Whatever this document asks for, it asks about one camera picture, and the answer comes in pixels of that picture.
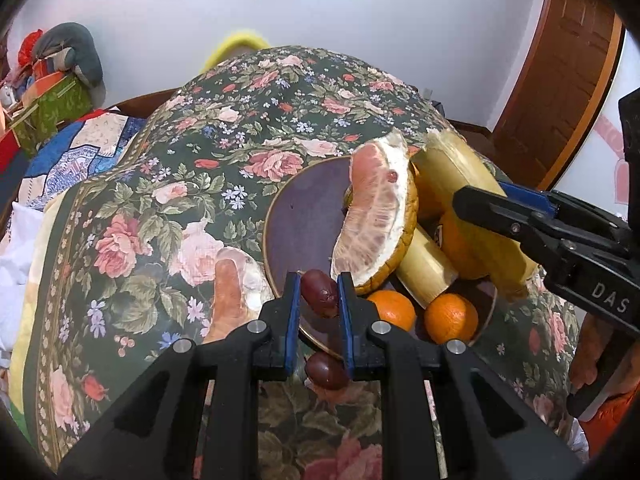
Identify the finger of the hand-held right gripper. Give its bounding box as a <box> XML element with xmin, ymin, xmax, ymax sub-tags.
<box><xmin>452</xmin><ymin>185</ymin><xmax>566</xmax><ymax>271</ymax></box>
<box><xmin>499</xmin><ymin>180</ymin><xmax>628</xmax><ymax>243</ymax></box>

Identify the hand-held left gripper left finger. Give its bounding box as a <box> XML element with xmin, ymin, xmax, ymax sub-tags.
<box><xmin>57</xmin><ymin>271</ymin><xmax>303</xmax><ymax>480</ymax></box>

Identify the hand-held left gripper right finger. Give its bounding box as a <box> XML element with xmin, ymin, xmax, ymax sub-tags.
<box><xmin>336</xmin><ymin>272</ymin><xmax>586</xmax><ymax>480</ymax></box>

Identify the red date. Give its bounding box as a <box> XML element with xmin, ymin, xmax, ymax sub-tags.
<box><xmin>304</xmin><ymin>352</ymin><xmax>351</xmax><ymax>391</ymax></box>
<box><xmin>300</xmin><ymin>269</ymin><xmax>341</xmax><ymax>318</ymax></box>

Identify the small orange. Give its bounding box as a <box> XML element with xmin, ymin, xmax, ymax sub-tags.
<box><xmin>366</xmin><ymin>290</ymin><xmax>417</xmax><ymax>333</ymax></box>
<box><xmin>425</xmin><ymin>292</ymin><xmax>480</xmax><ymax>346</ymax></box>

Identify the sugarcane piece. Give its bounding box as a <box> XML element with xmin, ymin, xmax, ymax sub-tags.
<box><xmin>395</xmin><ymin>222</ymin><xmax>460</xmax><ymax>311</ymax></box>
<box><xmin>410</xmin><ymin>129</ymin><xmax>541</xmax><ymax>301</ymax></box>

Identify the purple plate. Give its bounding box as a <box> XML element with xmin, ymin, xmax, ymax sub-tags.
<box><xmin>262</xmin><ymin>155</ymin><xmax>498</xmax><ymax>361</ymax></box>

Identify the pomelo segment with yellow rind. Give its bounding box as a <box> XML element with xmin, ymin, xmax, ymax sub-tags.
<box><xmin>330</xmin><ymin>127</ymin><xmax>420</xmax><ymax>296</ymax></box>

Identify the person's right hand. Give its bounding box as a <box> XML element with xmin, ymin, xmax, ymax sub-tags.
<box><xmin>569</xmin><ymin>317</ymin><xmax>608</xmax><ymax>393</ymax></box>

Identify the peeled white pomelo segment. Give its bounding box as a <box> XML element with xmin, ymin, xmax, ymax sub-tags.
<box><xmin>200</xmin><ymin>246</ymin><xmax>275</xmax><ymax>346</ymax></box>

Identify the white wardrobe door with hearts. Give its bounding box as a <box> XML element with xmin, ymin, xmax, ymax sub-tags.
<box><xmin>565</xmin><ymin>30</ymin><xmax>640</xmax><ymax>221</ymax></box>

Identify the brown wooden door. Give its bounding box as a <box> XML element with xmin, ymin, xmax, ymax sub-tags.
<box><xmin>492</xmin><ymin>0</ymin><xmax>626</xmax><ymax>191</ymax></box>

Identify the floral blanket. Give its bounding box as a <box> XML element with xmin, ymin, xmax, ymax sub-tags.
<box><xmin>10</xmin><ymin>45</ymin><xmax>591</xmax><ymax>480</ymax></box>

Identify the patchwork quilt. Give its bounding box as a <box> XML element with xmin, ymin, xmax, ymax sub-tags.
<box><xmin>15</xmin><ymin>107</ymin><xmax>151</xmax><ymax>211</ymax></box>

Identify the white cloth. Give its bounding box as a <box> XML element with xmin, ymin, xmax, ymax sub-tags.
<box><xmin>0</xmin><ymin>200</ymin><xmax>51</xmax><ymax>361</ymax></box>

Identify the green storage bag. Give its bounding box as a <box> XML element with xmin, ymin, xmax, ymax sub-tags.
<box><xmin>10</xmin><ymin>72</ymin><xmax>93</xmax><ymax>153</ymax></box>

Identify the grey pillow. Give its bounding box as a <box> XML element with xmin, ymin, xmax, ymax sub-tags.
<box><xmin>32</xmin><ymin>22</ymin><xmax>107</xmax><ymax>103</ymax></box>

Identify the orange box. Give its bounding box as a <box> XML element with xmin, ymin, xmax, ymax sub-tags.
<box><xmin>30</xmin><ymin>72</ymin><xmax>68</xmax><ymax>98</ymax></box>

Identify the red bag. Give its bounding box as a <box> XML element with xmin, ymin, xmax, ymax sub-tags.
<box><xmin>20</xmin><ymin>30</ymin><xmax>46</xmax><ymax>61</ymax></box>

